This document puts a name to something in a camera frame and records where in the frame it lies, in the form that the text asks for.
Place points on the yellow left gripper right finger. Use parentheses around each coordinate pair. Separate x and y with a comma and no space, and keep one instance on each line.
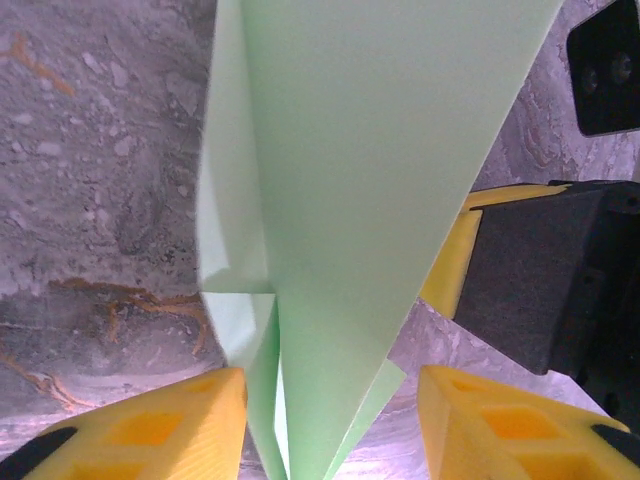
(500,435)

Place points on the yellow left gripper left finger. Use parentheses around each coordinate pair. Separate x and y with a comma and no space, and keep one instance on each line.
(150,440)

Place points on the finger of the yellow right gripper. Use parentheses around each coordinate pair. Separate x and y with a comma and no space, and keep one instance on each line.
(450,270)
(515,196)

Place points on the light green paper sheet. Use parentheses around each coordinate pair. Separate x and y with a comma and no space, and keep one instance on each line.
(360,150)

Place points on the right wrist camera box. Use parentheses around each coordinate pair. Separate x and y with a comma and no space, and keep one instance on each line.
(605,75)

